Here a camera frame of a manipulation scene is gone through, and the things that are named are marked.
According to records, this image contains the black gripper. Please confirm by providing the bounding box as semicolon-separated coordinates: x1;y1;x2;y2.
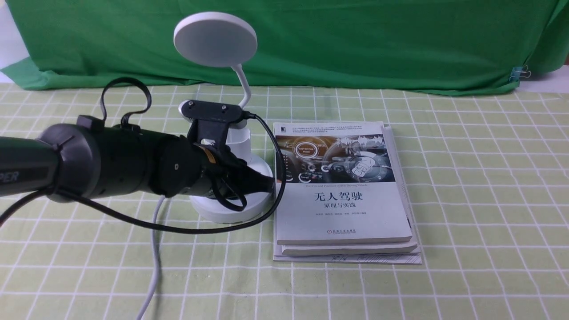
156;135;275;199

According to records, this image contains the white desk lamp with sockets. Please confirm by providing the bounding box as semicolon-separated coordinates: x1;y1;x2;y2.
173;12;273;224

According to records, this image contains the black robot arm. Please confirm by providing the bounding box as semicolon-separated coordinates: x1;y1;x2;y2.
0;116;274;203

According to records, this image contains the white self-driving textbook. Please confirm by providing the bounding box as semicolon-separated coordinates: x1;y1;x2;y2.
273;122;414;246

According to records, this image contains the bottom printed paper booklet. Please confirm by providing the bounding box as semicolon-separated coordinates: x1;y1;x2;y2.
273;127;423;265

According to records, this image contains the green backdrop cloth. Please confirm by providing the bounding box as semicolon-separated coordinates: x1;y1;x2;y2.
1;0;568;96

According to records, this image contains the green checkered tablecloth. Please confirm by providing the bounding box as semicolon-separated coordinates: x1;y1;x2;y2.
0;87;569;320

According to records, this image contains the binder clip on cloth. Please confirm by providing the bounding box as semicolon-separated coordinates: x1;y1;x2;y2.
509;65;532;83

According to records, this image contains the black camera cable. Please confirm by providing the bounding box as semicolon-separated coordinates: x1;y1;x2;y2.
0;112;287;235

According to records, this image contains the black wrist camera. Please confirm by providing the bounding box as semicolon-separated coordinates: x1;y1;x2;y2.
179;100;246;156

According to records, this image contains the white lamp power cable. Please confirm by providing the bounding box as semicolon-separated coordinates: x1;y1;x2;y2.
135;196;166;320

